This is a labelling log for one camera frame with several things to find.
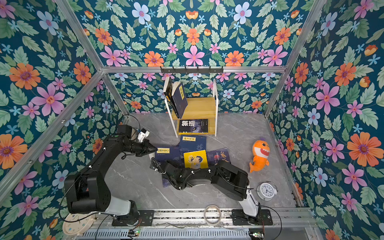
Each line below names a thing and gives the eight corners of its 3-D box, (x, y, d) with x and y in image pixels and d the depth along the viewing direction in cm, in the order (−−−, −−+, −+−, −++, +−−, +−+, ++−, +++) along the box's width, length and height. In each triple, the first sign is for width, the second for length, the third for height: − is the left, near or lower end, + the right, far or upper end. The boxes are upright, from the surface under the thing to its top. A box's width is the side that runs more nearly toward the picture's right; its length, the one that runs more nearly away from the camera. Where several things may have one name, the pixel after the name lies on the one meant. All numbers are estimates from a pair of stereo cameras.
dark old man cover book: (208, 167, 93) (208, 165, 91) (204, 153, 99) (204, 152, 97) (232, 162, 95) (232, 160, 93) (227, 149, 101) (227, 147, 99)
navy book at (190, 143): (179, 154, 98) (178, 152, 96) (181, 137, 107) (180, 134, 105) (206, 154, 98) (206, 152, 96) (206, 137, 107) (206, 134, 105)
